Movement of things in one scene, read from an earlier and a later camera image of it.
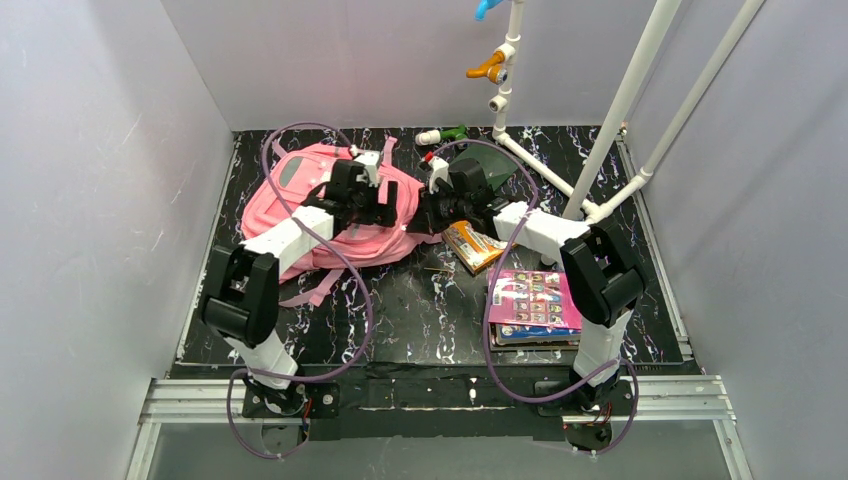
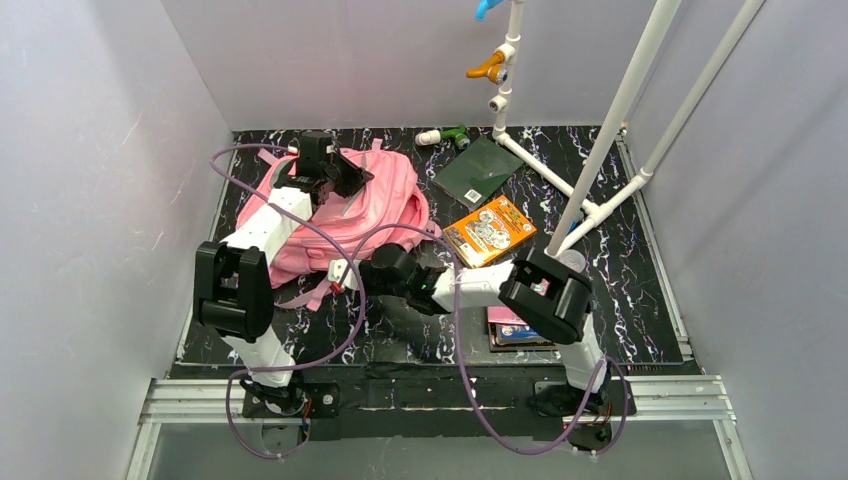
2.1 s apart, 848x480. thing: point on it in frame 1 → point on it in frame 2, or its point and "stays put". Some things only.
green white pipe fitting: [434, 136] stays put
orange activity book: [474, 249] stays put
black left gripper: [374, 213] → [342, 173]
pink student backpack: [298, 172] stays put
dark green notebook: [496, 163] stays put
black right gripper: [432, 212] → [370, 277]
